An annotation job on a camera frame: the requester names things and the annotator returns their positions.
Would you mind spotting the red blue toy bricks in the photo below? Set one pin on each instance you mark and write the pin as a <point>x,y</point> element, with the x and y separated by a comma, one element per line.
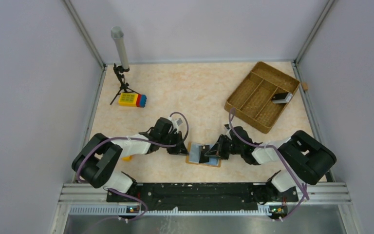
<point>141,100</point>

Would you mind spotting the small black tripod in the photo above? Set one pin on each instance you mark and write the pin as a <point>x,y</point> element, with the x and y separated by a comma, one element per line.
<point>124,86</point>

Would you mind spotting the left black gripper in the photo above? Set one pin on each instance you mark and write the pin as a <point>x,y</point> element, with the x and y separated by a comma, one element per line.
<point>180,148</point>

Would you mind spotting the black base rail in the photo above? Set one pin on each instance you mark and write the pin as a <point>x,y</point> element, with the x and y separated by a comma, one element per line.
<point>245,196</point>

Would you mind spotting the grey slotted cable duct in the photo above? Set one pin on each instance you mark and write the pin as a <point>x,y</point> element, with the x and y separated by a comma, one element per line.
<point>127,210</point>

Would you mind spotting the red yellow button toy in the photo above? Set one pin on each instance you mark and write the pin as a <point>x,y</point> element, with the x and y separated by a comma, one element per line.
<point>127,158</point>

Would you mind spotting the small wooden block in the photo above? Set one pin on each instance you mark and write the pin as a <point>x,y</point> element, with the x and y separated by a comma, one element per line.
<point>304,86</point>

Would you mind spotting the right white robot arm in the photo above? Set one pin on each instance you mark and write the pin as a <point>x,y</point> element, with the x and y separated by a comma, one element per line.
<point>305,160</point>

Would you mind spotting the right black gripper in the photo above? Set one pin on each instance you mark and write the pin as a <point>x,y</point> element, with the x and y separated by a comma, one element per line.
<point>217,149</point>

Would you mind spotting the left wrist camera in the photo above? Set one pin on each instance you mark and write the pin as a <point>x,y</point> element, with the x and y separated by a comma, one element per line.
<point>176,122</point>

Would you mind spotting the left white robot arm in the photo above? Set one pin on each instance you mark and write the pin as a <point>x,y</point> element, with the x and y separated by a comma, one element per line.
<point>96,162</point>

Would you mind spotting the yellow toy brick block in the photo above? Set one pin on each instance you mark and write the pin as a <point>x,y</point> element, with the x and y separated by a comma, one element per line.
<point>128,99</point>

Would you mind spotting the grey cylinder on tripod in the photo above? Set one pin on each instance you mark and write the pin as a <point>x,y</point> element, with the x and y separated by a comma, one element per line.
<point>118,38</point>

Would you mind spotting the grey silver cards in tray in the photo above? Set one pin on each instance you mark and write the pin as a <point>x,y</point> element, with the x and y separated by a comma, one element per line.
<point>282,98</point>

